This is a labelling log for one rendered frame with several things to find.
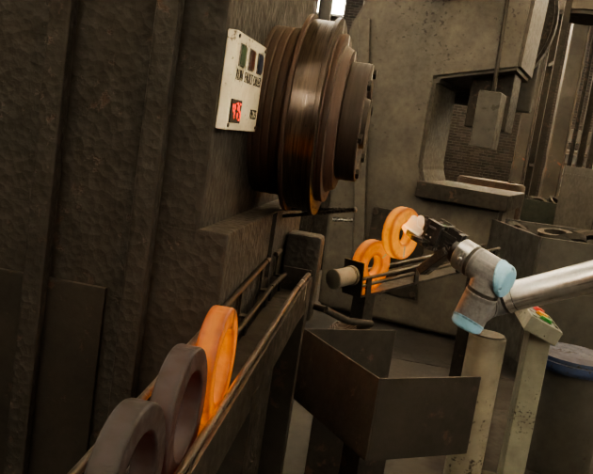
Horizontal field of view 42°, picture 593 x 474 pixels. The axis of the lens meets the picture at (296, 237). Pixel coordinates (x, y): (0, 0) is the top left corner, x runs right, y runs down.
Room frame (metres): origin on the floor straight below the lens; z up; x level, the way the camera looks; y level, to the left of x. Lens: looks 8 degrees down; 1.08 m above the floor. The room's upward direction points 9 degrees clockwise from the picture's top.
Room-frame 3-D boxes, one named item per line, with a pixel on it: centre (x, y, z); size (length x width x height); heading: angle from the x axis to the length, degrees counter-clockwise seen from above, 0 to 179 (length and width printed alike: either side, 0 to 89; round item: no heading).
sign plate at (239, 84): (1.54, 0.15, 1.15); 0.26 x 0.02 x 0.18; 172
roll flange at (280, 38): (1.88, 0.08, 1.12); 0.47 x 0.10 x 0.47; 172
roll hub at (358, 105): (1.85, -0.10, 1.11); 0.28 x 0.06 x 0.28; 172
